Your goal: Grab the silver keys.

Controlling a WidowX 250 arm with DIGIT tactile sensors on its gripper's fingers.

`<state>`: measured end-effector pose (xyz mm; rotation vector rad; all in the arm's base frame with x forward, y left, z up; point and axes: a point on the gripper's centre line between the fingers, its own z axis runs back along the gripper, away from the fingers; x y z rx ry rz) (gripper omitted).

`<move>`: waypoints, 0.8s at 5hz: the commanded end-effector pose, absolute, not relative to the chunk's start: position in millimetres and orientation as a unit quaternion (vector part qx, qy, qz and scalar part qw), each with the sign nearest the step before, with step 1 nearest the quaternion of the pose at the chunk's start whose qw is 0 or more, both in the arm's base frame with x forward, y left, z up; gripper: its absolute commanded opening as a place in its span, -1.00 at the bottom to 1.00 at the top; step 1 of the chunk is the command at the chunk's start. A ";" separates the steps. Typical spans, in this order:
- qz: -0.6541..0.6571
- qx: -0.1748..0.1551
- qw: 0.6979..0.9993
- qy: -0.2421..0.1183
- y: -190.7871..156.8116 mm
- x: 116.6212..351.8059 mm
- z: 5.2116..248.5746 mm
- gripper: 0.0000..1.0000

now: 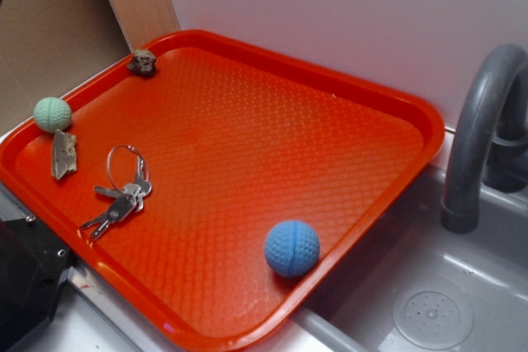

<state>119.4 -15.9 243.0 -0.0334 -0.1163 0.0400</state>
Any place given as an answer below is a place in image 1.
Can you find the silver keys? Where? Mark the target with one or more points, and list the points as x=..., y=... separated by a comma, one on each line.
x=127, y=199

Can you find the orange plastic tray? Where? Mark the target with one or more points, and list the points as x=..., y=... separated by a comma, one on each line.
x=237, y=139

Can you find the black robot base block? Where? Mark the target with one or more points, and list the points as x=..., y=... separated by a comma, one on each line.
x=34, y=267

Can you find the grey plastic faucet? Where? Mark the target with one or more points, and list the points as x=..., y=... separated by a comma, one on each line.
x=490, y=142

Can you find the blue foam golf ball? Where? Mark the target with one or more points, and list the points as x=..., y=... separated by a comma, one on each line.
x=292, y=248

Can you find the grey plastic sink basin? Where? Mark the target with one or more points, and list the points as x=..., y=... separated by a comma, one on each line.
x=410, y=285

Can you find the small brown rock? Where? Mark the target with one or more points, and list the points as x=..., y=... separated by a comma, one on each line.
x=143, y=63

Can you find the green foam golf ball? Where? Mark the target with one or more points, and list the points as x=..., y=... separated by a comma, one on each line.
x=51, y=113

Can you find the piece of driftwood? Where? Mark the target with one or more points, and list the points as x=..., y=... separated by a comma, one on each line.
x=64, y=154

